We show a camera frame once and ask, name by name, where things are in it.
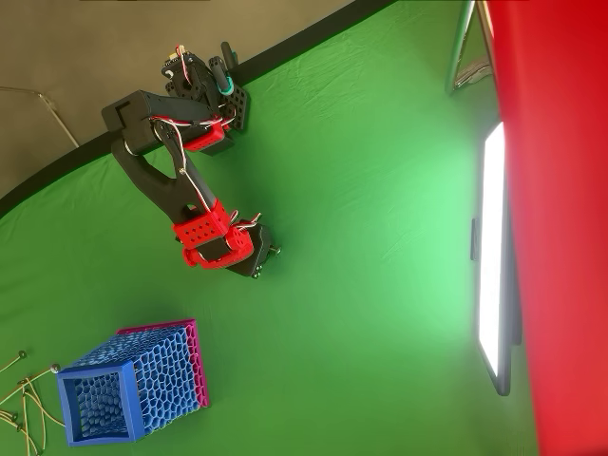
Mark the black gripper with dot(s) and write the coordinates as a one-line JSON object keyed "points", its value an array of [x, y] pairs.
{"points": [[259, 253]]}

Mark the green cloth with black edge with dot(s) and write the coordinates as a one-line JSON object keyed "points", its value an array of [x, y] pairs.
{"points": [[332, 237]]}

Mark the blue and magenta lattice basket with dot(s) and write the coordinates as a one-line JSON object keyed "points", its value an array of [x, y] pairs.
{"points": [[161, 375]]}

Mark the chrome tube stand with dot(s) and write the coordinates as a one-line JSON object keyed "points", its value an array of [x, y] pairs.
{"points": [[460, 47]]}

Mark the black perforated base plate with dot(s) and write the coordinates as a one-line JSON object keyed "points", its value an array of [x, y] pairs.
{"points": [[239, 107]]}

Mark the red blurry pole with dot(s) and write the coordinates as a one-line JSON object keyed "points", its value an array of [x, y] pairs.
{"points": [[560, 190]]}

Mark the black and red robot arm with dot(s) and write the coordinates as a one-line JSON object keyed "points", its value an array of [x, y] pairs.
{"points": [[157, 180]]}

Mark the thin metal rod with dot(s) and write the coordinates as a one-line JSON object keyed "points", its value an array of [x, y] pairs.
{"points": [[49, 103]]}

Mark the black and teal table clamp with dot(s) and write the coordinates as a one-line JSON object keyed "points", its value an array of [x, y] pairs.
{"points": [[221, 71]]}

